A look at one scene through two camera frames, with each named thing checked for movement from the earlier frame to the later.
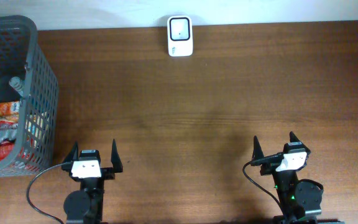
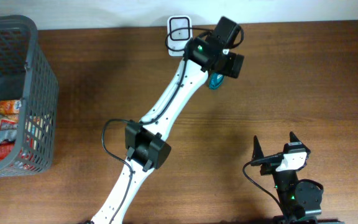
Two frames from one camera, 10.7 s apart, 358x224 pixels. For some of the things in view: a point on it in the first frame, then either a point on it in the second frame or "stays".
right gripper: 265,167 stays
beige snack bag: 9,122 stays
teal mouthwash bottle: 17,84 -> 215,79
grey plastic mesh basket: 9,47 stays
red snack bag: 0,152 stays
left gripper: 109,171 -> 217,78
